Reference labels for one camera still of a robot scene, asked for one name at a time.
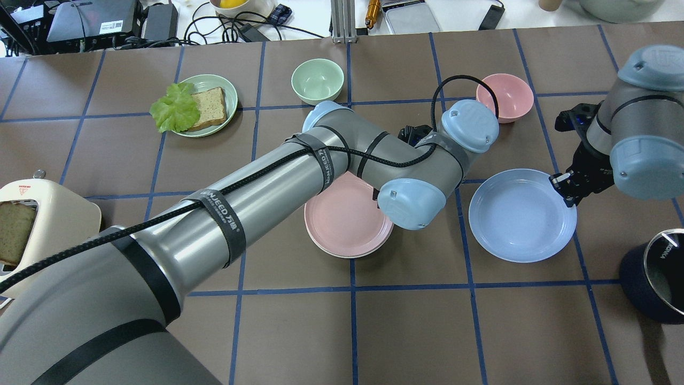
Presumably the aluminium frame post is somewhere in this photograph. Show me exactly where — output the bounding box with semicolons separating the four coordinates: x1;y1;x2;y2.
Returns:
330;0;357;44

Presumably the cream bowl with fruit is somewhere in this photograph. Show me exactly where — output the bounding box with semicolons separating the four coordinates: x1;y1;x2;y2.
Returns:
208;1;276;17

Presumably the bread slice on plate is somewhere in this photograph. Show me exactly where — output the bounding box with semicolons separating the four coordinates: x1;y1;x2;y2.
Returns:
188;86;228;132

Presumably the blue plate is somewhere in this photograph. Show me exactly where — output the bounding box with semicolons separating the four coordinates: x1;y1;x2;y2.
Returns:
468;168;578;264

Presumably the green bowl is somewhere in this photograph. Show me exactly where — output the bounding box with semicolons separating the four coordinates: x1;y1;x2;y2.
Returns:
291;58;345;106

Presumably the dark blue saucepan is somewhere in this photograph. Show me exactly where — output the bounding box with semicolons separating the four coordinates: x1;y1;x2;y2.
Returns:
619;228;683;325

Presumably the cream toaster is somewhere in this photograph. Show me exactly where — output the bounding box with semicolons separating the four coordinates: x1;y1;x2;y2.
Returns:
1;177;102;282

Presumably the cream plate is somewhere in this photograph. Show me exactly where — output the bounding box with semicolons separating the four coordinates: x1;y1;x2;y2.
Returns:
310;236;389;260

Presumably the toast in toaster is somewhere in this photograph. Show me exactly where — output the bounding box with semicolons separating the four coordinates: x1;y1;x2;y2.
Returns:
1;202;37;266

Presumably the kitchen scale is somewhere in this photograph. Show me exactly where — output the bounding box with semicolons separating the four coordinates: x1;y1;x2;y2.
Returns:
380;1;441;34

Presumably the black power adapter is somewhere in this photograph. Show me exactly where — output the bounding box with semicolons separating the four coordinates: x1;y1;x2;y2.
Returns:
142;3;178;41

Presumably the pink plate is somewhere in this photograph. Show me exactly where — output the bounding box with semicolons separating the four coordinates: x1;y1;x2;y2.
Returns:
305;172;394;243

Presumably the green lettuce leaf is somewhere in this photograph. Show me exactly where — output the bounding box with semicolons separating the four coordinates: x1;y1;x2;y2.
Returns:
149;81;200;133

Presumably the pink bowl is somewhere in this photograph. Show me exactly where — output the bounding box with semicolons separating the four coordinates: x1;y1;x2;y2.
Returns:
483;73;533;124

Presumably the green plate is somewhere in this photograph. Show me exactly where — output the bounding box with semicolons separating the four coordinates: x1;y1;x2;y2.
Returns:
176;74;238;138

